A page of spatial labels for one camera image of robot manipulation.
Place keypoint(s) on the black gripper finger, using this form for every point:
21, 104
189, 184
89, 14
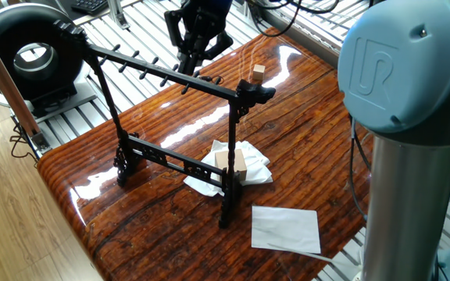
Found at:
186, 43
219, 43

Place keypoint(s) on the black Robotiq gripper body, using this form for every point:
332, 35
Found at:
205, 11

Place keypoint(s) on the brown calligraphy brush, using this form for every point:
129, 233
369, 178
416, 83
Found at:
209, 79

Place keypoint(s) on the brown wooden post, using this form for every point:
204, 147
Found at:
10, 86

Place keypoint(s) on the flat white paper sheet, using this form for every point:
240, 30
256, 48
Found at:
283, 226

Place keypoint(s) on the small wooden cube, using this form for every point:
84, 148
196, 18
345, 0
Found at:
259, 72

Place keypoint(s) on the large light wooden block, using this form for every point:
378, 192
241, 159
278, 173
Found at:
240, 160

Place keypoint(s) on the black keyboard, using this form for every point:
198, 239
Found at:
90, 6

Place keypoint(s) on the crumpled white tissue pile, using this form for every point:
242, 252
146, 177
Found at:
256, 164

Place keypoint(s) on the black round fan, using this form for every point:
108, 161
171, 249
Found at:
2, 39

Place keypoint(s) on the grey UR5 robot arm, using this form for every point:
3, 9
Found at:
408, 156

